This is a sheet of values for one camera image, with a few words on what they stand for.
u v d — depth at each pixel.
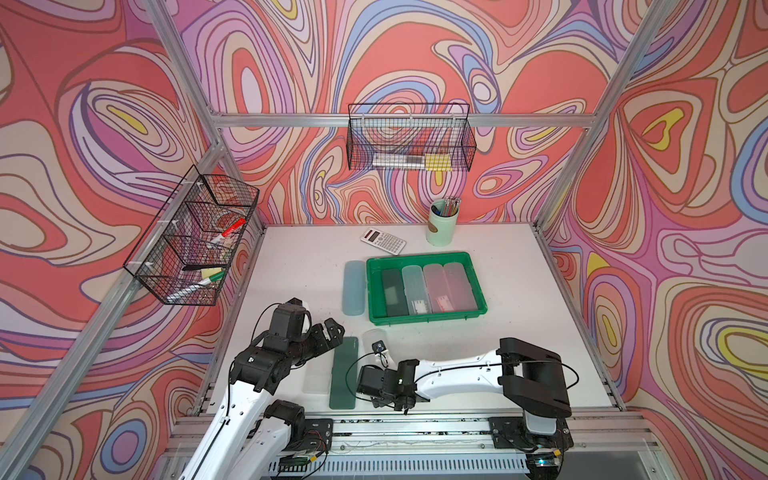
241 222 0.76
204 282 0.71
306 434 0.73
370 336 0.90
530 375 0.48
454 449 0.73
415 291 0.99
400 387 0.57
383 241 1.15
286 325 0.55
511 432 0.73
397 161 0.82
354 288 1.02
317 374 0.83
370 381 0.62
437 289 0.99
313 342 0.65
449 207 1.05
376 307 0.96
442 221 1.06
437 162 0.91
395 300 0.98
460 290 0.99
